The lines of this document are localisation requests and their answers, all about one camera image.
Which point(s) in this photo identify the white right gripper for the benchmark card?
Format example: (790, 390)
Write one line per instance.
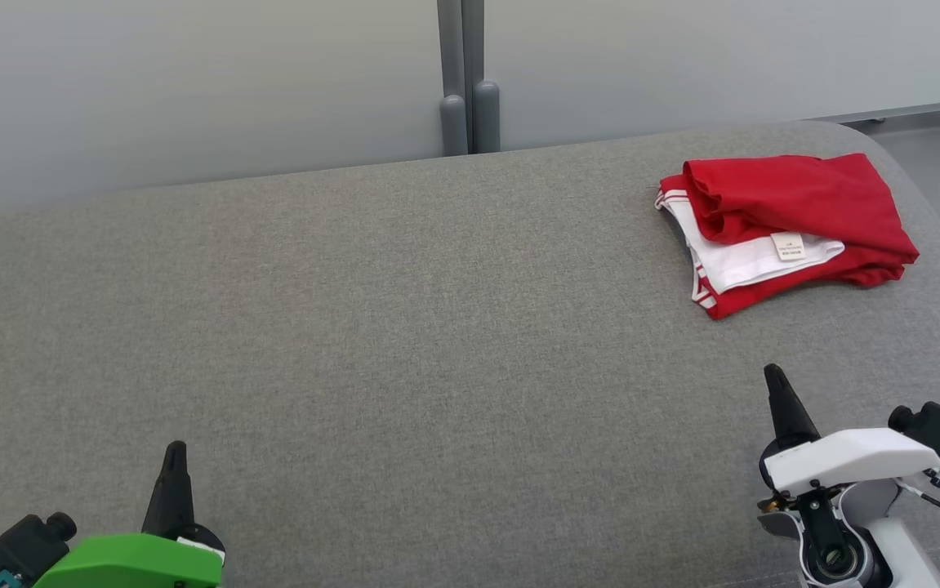
(845, 457)

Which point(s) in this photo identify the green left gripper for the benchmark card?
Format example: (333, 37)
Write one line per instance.
(135, 563)

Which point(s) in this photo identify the red jersey with white sleeves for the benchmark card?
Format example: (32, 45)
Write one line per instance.
(796, 196)

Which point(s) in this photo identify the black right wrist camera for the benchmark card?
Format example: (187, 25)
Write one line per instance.
(935, 429)

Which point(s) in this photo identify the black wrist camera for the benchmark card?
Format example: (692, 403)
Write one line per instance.
(935, 429)
(24, 547)

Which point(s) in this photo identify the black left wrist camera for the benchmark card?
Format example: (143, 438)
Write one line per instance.
(24, 547)

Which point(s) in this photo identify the teal left camera connector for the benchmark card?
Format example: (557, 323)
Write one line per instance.
(2, 581)

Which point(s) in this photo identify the grey partition base rail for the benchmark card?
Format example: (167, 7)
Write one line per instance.
(911, 110)

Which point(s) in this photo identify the grey partition post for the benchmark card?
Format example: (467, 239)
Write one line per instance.
(486, 114)
(449, 49)

